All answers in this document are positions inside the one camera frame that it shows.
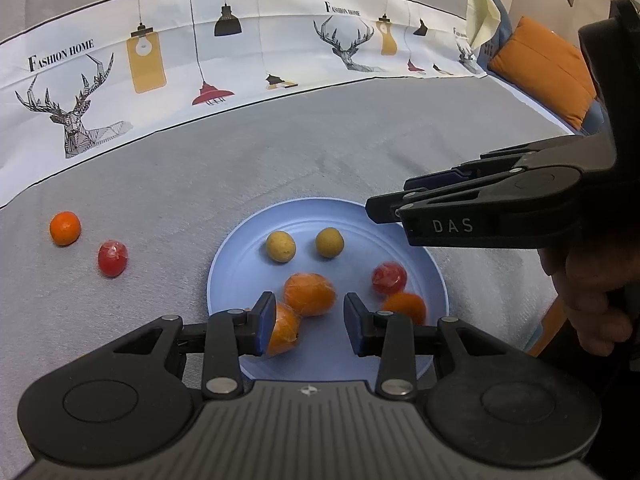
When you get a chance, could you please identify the person's right hand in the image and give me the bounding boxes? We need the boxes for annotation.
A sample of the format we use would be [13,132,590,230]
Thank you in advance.
[539,247,640,357]

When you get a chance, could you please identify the yellow plum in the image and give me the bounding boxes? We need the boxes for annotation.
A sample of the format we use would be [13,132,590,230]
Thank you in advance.
[315,227,345,259]
[265,230,297,264]

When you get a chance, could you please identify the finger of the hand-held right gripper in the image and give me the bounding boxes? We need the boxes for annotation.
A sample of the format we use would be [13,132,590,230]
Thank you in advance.
[366,166,532,224]
[404,140,562,192]

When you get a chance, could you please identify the blue round plate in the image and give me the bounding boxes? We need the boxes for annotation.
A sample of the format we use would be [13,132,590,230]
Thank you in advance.
[206,197,449,381]

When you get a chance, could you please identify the orange mandarin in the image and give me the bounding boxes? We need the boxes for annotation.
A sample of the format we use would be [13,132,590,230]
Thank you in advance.
[49,211,82,247]
[266,302,302,358]
[380,292,427,326]
[283,272,337,317]

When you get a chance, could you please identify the orange cushion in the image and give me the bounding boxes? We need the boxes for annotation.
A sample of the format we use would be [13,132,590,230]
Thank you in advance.
[487,16,598,131]

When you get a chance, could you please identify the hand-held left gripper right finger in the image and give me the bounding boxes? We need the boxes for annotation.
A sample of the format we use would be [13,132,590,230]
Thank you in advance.
[342,291,523,401]

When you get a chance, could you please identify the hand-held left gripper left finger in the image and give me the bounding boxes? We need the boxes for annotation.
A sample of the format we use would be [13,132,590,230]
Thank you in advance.
[100,290,278,401]

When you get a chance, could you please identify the white deer-and-lamp printed cloth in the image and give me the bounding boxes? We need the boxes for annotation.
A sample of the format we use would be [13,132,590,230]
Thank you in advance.
[0,0,488,209]

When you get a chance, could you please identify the pale yellow cloth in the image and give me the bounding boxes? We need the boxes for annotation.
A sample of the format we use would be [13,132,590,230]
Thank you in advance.
[462,0,502,51]

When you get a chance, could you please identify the red plum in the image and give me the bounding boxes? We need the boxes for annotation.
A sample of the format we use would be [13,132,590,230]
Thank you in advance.
[97,241,130,278]
[371,261,408,296]

